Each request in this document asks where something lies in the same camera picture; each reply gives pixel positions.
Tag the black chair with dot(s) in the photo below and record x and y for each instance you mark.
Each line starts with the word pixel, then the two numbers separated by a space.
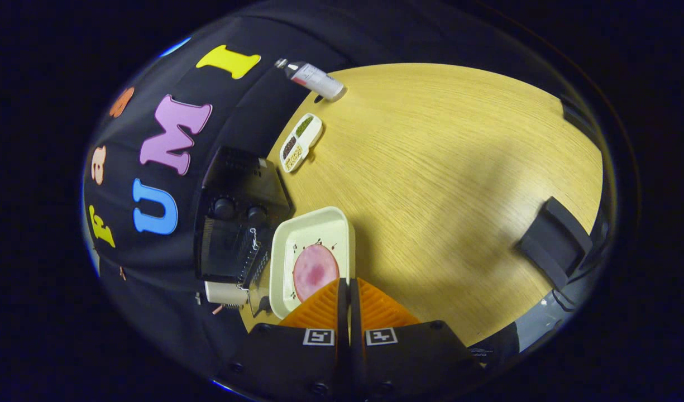
pixel 551 245

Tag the pink ham slice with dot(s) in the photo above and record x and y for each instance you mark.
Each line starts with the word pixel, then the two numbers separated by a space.
pixel 315 271

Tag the small clear plastic bottle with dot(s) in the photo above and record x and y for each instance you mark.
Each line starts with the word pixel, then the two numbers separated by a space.
pixel 316 78

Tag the black toaster oven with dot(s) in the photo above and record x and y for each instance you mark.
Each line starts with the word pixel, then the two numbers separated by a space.
pixel 235 184

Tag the black backdrop cloth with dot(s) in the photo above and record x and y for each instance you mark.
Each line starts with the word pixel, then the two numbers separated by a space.
pixel 146 262

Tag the white square plate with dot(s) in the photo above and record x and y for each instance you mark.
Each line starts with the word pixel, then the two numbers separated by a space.
pixel 314 223

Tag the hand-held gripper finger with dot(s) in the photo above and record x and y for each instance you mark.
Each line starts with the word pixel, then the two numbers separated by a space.
pixel 343 312
pixel 355 312

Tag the white divided grain dish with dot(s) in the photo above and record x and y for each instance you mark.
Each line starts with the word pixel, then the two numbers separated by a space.
pixel 301 142

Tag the white bread toaster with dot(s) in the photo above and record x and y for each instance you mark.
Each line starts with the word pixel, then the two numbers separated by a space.
pixel 224 293

